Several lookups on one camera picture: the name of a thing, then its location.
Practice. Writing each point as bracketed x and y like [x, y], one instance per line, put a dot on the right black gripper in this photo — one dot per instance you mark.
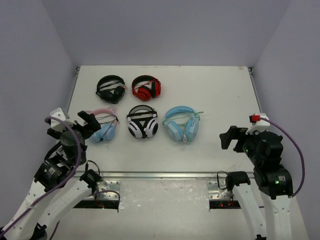
[235, 133]

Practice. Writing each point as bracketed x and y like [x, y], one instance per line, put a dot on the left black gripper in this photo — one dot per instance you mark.
[81, 127]

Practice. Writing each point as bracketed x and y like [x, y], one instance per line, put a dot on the light blue headphones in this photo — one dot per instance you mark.
[182, 123]

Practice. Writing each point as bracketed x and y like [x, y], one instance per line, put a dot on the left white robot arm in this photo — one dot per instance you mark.
[58, 167]

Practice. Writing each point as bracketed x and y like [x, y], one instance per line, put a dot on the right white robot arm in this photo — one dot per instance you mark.
[273, 180]

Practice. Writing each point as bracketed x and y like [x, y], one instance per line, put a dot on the pink cat ear headphones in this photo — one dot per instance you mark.
[108, 121]

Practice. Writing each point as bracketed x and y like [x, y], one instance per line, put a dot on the white black headphones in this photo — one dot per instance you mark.
[142, 121]

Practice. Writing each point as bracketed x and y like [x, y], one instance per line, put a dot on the red headphones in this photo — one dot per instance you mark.
[146, 87]

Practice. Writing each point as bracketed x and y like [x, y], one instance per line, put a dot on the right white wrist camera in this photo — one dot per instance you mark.
[259, 123]

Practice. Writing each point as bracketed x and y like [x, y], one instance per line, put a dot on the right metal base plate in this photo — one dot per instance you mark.
[217, 191]

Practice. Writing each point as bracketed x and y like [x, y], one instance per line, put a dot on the metal base plate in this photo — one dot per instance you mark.
[217, 191]
[106, 190]

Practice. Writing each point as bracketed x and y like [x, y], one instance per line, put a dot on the metal table rail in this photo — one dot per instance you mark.
[157, 175]

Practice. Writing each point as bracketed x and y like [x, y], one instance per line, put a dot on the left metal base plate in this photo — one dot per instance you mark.
[106, 190]

